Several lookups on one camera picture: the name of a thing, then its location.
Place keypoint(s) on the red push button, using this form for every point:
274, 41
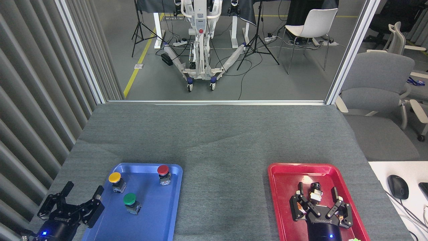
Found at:
163, 170

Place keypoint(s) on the white armrest office chair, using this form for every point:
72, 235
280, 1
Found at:
419, 112

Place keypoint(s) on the grey office chair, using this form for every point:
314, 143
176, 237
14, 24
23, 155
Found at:
378, 77

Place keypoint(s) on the black office chair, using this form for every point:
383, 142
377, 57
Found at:
388, 16

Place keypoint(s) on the black flat device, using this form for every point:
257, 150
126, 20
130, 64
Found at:
424, 190

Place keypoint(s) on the desk with black cloth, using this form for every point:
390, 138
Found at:
157, 30

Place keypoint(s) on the red plastic tray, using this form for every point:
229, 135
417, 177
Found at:
284, 201

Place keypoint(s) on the white plastic chair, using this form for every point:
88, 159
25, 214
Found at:
316, 23

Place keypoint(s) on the green push button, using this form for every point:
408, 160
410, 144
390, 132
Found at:
129, 199

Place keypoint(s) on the yellow push button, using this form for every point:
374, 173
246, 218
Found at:
114, 177

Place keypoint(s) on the white wheeled stand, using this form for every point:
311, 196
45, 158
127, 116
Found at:
200, 20

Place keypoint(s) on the white desk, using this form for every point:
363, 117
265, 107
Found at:
384, 170

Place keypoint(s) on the silver frame rail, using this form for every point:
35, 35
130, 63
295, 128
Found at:
217, 101

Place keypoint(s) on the black computer mouse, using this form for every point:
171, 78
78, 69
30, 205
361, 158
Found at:
398, 186

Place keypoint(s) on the white headrest office chair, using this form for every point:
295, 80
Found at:
397, 40

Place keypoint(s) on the white power strip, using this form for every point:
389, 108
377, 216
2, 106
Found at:
179, 43
329, 43
270, 38

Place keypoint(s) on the blue plastic tray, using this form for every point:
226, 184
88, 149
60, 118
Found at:
153, 214

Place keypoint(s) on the grey ribbed partition panel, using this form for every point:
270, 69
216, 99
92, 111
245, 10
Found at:
33, 100

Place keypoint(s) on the black knob switch white base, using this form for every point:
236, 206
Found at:
315, 194

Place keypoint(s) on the black tripod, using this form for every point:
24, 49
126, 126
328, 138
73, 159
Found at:
256, 40
138, 30

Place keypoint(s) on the grey felt table cover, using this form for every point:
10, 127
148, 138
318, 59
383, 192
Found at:
217, 140

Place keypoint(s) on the silver frame post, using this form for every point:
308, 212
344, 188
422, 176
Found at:
80, 53
351, 53

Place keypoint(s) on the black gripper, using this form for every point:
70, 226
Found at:
57, 227
324, 229

